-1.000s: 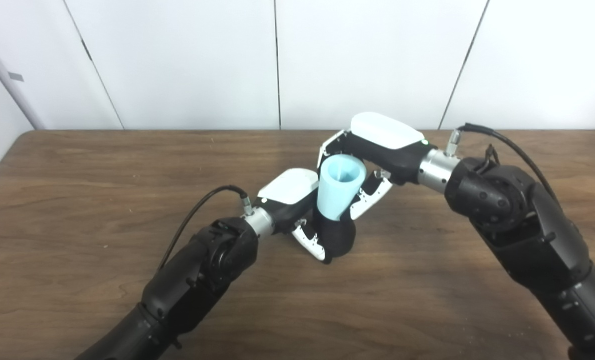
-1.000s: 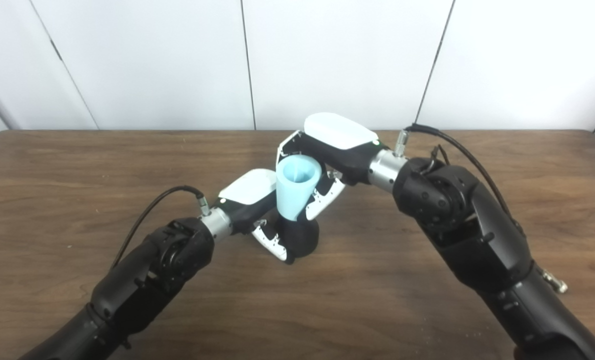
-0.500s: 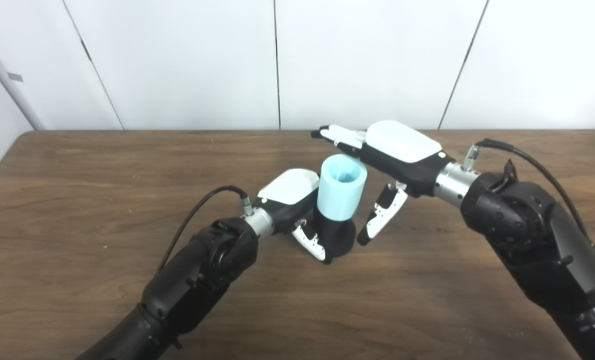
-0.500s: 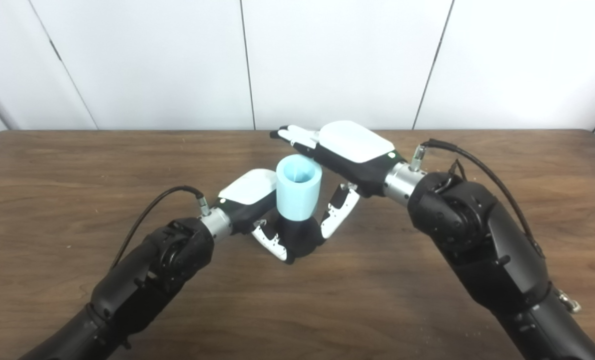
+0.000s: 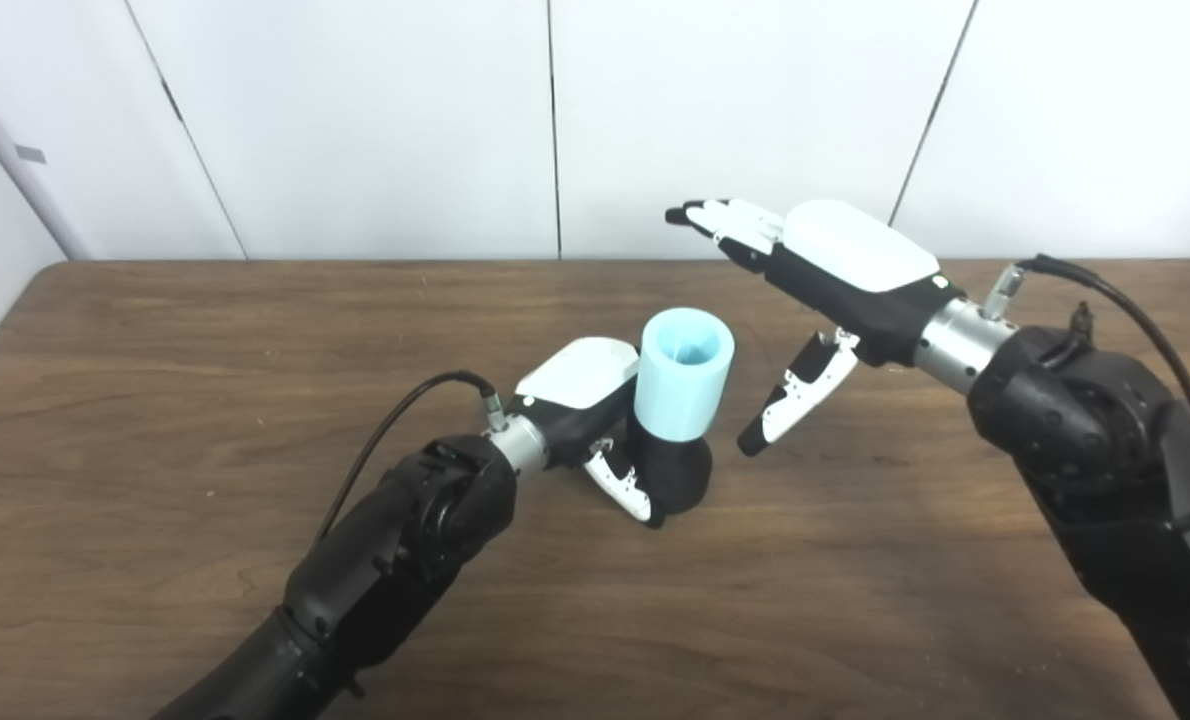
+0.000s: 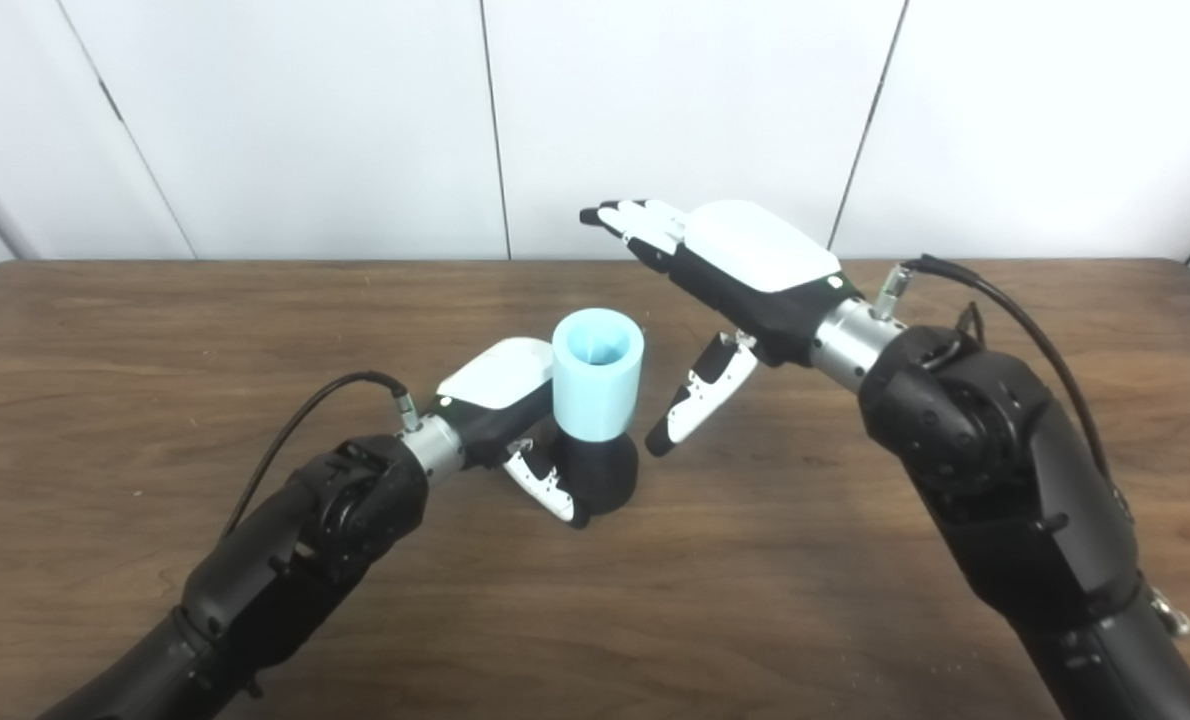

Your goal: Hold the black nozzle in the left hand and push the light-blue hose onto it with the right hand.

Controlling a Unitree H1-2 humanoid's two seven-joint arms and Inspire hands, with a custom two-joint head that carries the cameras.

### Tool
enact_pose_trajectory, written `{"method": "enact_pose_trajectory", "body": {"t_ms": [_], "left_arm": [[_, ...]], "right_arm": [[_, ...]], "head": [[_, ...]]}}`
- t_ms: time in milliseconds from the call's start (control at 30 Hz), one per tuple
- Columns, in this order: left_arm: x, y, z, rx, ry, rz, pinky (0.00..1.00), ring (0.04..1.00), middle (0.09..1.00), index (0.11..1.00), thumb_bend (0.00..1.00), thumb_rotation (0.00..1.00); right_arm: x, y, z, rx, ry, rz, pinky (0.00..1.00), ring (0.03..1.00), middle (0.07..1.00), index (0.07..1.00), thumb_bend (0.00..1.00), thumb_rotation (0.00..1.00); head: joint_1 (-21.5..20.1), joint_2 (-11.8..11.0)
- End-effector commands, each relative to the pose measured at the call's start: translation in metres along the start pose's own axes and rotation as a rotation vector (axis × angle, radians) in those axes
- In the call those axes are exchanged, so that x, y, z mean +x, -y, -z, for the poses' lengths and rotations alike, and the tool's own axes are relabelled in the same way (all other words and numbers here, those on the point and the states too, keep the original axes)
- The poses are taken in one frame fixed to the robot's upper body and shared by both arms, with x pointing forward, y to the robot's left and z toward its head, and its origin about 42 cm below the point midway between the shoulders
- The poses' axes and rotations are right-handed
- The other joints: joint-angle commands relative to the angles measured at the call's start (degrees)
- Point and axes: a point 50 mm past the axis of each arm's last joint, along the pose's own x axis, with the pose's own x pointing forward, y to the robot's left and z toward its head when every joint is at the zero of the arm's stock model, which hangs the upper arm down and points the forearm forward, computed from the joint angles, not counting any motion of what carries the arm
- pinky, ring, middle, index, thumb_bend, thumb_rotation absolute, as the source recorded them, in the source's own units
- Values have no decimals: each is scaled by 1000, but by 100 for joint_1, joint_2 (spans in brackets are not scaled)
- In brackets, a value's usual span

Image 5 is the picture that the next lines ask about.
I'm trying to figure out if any white wall corner trim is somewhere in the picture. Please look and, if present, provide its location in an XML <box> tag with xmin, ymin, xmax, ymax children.
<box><xmin>0</xmin><ymin>58</ymin><xmax>91</xmax><ymax>263</ymax></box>

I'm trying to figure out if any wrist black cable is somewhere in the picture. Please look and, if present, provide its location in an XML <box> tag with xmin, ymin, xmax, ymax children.
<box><xmin>315</xmin><ymin>371</ymin><xmax>509</xmax><ymax>541</ymax></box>
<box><xmin>983</xmin><ymin>254</ymin><xmax>1190</xmax><ymax>461</ymax></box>

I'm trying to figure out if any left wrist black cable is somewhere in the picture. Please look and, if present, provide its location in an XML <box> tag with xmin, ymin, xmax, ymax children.
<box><xmin>315</xmin><ymin>371</ymin><xmax>509</xmax><ymax>541</ymax></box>

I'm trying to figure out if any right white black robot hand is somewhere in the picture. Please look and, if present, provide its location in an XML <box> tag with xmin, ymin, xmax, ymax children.
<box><xmin>665</xmin><ymin>197</ymin><xmax>964</xmax><ymax>458</ymax></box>

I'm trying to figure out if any black funnel-shaped nozzle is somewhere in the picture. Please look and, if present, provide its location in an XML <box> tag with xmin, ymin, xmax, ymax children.
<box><xmin>625</xmin><ymin>415</ymin><xmax>713</xmax><ymax>516</ymax></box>

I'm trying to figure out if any light blue cylinder cup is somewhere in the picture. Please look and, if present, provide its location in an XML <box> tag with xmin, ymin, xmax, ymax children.
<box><xmin>634</xmin><ymin>307</ymin><xmax>736</xmax><ymax>442</ymax></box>

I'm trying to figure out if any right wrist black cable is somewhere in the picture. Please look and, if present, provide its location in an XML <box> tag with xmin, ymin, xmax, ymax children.
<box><xmin>983</xmin><ymin>254</ymin><xmax>1190</xmax><ymax>461</ymax></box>

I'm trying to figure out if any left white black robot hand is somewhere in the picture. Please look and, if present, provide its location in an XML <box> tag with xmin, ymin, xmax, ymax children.
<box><xmin>508</xmin><ymin>337</ymin><xmax>668</xmax><ymax>529</ymax></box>

